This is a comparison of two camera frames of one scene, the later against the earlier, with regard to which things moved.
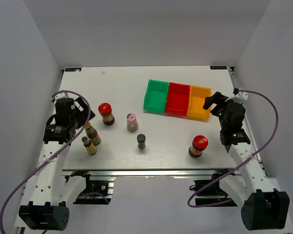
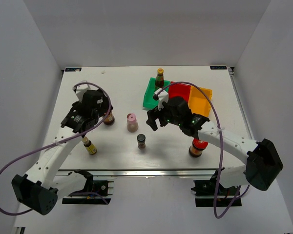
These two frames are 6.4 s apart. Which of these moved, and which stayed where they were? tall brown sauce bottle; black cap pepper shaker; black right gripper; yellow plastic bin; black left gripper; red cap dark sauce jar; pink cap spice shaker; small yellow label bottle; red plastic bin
Moved: tall brown sauce bottle; black right gripper; black left gripper
Stayed: red plastic bin; black cap pepper shaker; red cap dark sauce jar; yellow plastic bin; small yellow label bottle; pink cap spice shaker
